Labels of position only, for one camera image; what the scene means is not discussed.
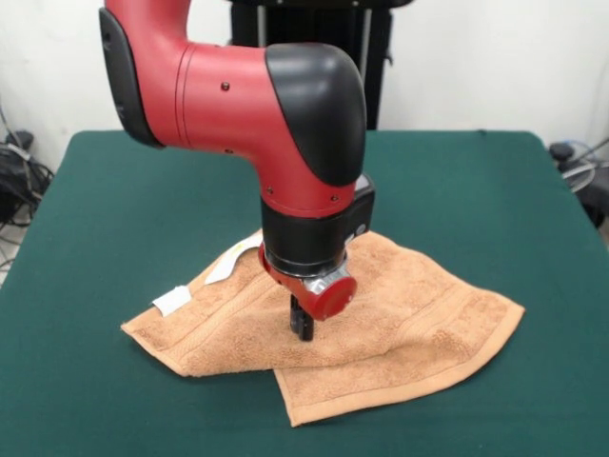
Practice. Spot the black equipment base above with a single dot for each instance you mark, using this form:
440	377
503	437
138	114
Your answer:
597	195

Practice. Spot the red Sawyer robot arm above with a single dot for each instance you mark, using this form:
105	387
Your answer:
228	105

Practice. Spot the tan terry towel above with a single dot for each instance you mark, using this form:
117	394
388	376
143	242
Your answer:
404	323

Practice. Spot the dark green table cloth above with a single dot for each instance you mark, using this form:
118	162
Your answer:
119	190

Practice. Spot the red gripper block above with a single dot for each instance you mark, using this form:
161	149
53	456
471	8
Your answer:
328	297

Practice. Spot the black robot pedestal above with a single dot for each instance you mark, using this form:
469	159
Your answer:
333	24

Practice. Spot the black plug device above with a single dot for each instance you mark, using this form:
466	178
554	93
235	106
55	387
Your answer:
561	152

